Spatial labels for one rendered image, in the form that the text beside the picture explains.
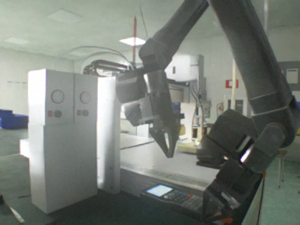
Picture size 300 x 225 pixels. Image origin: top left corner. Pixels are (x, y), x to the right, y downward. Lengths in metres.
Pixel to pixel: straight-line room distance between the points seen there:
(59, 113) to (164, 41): 0.40
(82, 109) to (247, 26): 0.60
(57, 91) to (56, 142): 0.17
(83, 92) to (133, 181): 0.39
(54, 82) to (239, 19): 0.56
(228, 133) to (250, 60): 0.14
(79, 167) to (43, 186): 0.14
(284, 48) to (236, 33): 4.74
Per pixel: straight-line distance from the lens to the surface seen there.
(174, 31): 0.55
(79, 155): 0.79
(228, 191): 0.42
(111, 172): 0.87
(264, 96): 0.35
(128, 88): 0.50
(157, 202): 0.53
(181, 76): 1.29
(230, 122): 0.40
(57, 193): 0.79
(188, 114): 1.46
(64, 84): 0.73
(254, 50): 0.35
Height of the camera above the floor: 1.12
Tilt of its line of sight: 3 degrees down
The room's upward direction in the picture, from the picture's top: 1 degrees clockwise
